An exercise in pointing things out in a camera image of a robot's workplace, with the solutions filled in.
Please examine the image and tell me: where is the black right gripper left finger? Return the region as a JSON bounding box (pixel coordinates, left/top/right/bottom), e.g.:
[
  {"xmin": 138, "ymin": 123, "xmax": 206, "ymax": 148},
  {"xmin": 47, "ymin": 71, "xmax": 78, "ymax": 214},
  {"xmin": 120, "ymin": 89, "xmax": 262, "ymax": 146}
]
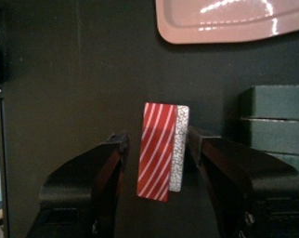
[{"xmin": 27, "ymin": 131, "xmax": 132, "ymax": 238}]

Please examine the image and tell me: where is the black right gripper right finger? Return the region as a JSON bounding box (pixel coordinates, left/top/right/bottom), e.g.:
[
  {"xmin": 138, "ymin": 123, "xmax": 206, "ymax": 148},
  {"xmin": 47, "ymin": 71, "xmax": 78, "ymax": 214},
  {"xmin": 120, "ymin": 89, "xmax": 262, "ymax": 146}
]
[{"xmin": 187, "ymin": 126, "xmax": 299, "ymax": 238}]

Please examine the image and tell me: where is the dark green box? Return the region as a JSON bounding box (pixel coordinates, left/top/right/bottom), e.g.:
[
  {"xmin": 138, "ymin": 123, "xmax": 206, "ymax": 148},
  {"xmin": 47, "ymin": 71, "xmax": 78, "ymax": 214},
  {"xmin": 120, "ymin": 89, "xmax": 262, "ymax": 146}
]
[{"xmin": 239, "ymin": 85, "xmax": 299, "ymax": 199}]

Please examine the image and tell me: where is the red striped flat packet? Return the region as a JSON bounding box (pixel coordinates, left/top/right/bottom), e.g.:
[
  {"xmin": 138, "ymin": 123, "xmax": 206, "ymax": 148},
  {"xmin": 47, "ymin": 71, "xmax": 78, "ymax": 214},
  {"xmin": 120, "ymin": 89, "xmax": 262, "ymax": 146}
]
[{"xmin": 136, "ymin": 102, "xmax": 191, "ymax": 203}]

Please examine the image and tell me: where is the pink plastic tray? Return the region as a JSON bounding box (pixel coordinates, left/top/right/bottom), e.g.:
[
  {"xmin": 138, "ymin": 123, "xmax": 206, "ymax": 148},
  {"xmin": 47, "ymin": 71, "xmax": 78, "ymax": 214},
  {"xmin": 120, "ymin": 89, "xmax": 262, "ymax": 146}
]
[{"xmin": 155, "ymin": 0, "xmax": 299, "ymax": 45}]

